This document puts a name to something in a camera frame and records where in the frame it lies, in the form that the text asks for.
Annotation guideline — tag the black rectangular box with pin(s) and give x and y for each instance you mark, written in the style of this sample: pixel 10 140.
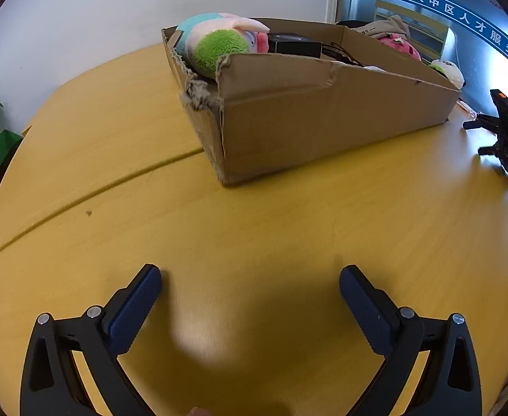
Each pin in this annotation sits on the black rectangular box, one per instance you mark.
pixel 293 45

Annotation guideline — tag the beige printed cloth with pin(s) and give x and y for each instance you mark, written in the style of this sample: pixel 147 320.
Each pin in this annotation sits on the beige printed cloth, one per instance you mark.
pixel 386 26

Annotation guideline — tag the blue wall banner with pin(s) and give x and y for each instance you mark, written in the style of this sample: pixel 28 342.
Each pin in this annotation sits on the blue wall banner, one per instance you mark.
pixel 466 13

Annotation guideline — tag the green pink blue plush toy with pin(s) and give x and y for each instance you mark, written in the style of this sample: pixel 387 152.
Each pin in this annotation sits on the green pink blue plush toy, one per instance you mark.
pixel 219 45

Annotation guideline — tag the white green plush toy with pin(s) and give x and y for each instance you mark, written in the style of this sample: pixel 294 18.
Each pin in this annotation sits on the white green plush toy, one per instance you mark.
pixel 449 71

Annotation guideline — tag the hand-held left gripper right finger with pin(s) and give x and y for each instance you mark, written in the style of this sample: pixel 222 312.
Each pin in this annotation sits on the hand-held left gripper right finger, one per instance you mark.
pixel 366 307

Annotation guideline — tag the black chair back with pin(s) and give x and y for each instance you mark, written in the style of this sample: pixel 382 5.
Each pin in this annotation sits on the black chair back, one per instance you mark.
pixel 351 23

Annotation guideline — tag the brown cardboard box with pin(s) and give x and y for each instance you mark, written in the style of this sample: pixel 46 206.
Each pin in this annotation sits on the brown cardboard box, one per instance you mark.
pixel 306 112

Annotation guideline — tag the person's left hand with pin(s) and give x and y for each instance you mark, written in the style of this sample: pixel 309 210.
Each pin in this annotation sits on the person's left hand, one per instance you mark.
pixel 198 412

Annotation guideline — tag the black sunglasses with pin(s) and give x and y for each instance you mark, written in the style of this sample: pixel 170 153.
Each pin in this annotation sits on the black sunglasses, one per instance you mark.
pixel 340 53

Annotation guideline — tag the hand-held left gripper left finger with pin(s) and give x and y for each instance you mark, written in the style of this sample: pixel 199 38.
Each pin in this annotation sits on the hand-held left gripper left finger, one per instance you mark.
pixel 132 307

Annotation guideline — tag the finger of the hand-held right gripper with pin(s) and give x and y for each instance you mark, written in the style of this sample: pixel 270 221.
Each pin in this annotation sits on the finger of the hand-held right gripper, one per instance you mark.
pixel 494 150
pixel 486 122

